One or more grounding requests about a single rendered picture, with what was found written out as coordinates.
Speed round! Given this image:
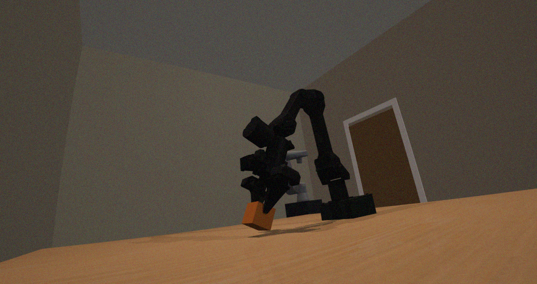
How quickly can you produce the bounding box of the orange-brown block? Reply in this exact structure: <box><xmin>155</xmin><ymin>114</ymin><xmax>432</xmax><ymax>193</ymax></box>
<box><xmin>242</xmin><ymin>201</ymin><xmax>276</xmax><ymax>231</ymax></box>

